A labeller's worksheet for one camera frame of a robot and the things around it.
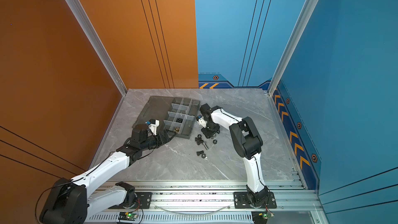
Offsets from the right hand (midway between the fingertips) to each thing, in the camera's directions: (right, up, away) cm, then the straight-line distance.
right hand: (208, 134), depth 97 cm
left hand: (-20, +3, -14) cm, 24 cm away
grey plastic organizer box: (-21, +13, +6) cm, 25 cm away
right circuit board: (+23, -33, -26) cm, 48 cm away
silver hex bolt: (-2, -5, -6) cm, 8 cm away
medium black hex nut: (+4, -3, -5) cm, 7 cm away
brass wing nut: (-20, +3, 0) cm, 20 cm away
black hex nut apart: (-3, -11, -10) cm, 15 cm away
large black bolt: (-6, -3, -3) cm, 7 cm away
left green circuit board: (-39, -33, -26) cm, 57 cm away
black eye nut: (-19, +9, +5) cm, 22 cm away
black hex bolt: (-5, -9, -7) cm, 13 cm away
